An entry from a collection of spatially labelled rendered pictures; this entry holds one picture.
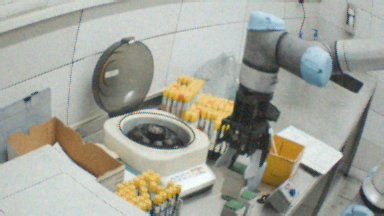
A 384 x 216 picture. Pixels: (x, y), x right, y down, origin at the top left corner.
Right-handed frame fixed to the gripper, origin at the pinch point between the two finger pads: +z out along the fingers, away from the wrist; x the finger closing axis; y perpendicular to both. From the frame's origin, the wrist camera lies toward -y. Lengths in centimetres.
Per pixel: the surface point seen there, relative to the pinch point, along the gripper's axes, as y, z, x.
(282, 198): -19.2, 13.5, 7.7
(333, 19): -240, -11, -40
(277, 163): -32.8, 11.3, -2.0
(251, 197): -12.5, 12.3, 0.4
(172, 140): -17.4, 8.7, -27.4
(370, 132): -240, 64, 19
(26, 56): 20, -14, -57
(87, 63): -11, -5, -56
